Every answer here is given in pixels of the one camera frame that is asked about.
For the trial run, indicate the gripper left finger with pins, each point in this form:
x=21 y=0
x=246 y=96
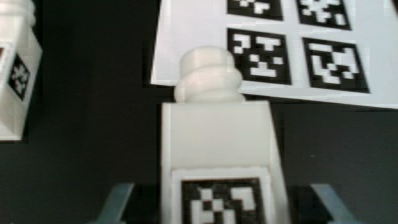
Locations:
x=113 y=206

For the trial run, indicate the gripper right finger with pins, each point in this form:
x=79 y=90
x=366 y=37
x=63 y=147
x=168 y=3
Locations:
x=334 y=205

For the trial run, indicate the white table leg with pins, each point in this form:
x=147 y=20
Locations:
x=19 y=58
x=222 y=182

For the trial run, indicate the white marker sheet with tags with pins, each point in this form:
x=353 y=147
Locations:
x=314 y=46

